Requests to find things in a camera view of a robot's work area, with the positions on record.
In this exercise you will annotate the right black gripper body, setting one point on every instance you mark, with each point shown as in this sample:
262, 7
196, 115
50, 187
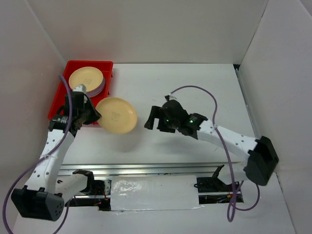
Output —
173, 122

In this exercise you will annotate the purple plate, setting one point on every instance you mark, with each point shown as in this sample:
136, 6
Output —
97, 90

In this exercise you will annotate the white taped cover panel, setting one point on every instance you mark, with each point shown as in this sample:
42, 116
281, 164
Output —
154, 193

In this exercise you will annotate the yellow plate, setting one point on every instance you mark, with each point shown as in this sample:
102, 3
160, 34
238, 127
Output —
117, 115
92, 78

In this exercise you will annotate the aluminium rail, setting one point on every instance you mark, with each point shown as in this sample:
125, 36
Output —
150, 169

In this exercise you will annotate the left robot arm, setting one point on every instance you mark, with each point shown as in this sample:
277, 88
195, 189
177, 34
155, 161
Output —
44, 196

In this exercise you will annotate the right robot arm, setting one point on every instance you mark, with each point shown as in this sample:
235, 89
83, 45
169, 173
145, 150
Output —
258, 156

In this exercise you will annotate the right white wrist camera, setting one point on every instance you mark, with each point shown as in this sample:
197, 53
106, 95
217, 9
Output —
170, 97

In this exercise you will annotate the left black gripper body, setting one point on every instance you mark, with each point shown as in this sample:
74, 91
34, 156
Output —
88, 113

